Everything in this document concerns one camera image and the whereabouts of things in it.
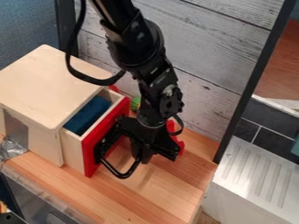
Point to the cabinet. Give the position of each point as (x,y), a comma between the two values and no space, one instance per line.
(42,87)

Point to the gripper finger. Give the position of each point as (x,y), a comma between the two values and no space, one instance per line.
(167,154)
(141,153)

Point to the green toy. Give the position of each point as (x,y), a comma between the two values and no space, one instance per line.
(135,104)

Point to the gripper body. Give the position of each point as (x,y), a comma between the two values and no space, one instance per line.
(153,135)

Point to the black frame post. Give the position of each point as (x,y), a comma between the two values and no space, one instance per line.
(255,78)
(67,23)

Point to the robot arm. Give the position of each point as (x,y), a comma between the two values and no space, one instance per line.
(140,43)

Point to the small red toy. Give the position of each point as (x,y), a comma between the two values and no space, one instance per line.
(114,88)

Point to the crumpled silver foil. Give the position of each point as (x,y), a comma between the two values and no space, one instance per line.
(11,148)

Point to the drawer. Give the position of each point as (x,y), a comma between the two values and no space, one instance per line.
(102,132)

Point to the blue cloth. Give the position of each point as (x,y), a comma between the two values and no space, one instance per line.
(87,113)

